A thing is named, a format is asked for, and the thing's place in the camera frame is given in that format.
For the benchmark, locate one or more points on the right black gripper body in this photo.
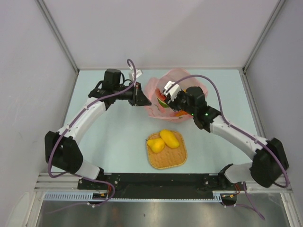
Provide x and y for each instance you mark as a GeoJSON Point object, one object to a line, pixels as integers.
{"type": "Point", "coordinates": [180, 103]}

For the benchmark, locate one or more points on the red-orange fake mango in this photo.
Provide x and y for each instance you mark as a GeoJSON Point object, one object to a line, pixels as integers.
{"type": "Point", "coordinates": [180, 113]}

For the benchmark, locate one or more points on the fake watermelon slice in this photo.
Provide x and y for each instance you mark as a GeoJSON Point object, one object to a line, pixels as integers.
{"type": "Point", "coordinates": [161, 98]}

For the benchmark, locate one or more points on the pink plastic bag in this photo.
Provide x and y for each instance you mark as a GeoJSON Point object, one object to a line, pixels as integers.
{"type": "Point", "coordinates": [156, 110]}

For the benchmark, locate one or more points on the yellow fake mango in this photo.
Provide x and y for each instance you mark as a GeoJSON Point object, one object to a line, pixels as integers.
{"type": "Point", "coordinates": [169, 138]}

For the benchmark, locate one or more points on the yellow fake pear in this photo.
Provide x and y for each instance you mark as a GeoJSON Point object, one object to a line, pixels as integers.
{"type": "Point", "coordinates": [156, 145]}

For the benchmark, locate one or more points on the woven bamboo tray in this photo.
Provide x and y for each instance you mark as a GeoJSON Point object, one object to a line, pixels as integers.
{"type": "Point", "coordinates": [169, 157]}

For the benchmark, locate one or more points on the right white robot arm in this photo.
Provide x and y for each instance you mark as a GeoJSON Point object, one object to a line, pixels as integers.
{"type": "Point", "coordinates": [268, 159]}

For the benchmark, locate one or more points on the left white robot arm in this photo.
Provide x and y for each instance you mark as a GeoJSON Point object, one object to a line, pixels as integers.
{"type": "Point", "coordinates": [61, 147]}

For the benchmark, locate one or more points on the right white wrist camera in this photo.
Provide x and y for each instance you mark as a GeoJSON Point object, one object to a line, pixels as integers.
{"type": "Point", "coordinates": [171, 90]}

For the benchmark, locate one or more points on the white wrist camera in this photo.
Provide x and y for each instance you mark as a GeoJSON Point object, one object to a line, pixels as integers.
{"type": "Point", "coordinates": [134, 74]}
{"type": "Point", "coordinates": [171, 90]}

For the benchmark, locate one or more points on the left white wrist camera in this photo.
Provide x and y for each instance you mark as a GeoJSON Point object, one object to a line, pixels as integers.
{"type": "Point", "coordinates": [134, 74]}

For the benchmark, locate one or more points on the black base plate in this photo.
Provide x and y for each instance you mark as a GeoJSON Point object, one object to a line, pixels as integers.
{"type": "Point", "coordinates": [169, 186]}

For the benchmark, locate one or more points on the blue-white cable duct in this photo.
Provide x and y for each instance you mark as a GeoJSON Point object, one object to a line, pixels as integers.
{"type": "Point", "coordinates": [96, 197]}

